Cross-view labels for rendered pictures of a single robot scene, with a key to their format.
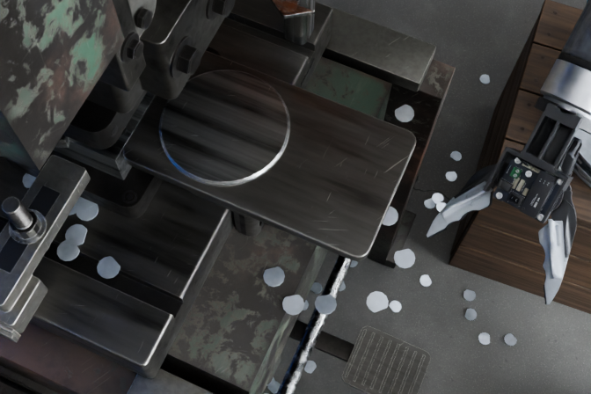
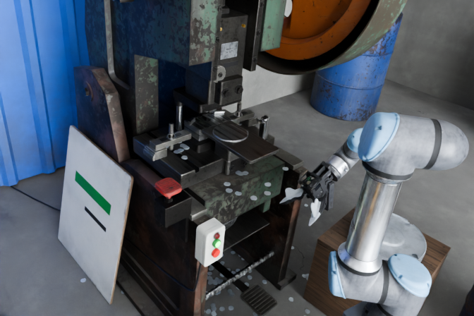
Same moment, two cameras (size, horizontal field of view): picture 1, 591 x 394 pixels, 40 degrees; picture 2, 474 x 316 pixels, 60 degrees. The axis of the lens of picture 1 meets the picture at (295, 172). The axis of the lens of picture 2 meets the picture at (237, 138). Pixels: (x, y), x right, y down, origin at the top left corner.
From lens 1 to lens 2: 0.89 m
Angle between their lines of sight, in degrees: 38
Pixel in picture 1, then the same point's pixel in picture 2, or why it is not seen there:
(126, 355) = (178, 171)
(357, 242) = (251, 158)
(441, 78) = (302, 170)
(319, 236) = (242, 154)
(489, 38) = not seen: hidden behind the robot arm
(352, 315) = not seen: hidden behind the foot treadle
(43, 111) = (195, 53)
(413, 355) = (271, 299)
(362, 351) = (252, 290)
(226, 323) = (207, 187)
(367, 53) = (281, 156)
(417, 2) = (326, 216)
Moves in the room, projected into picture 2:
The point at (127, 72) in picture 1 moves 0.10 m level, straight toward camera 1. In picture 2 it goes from (211, 75) to (208, 87)
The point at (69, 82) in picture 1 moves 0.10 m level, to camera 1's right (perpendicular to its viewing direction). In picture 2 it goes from (201, 54) to (232, 61)
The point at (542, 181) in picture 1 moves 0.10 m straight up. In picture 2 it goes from (314, 180) to (320, 154)
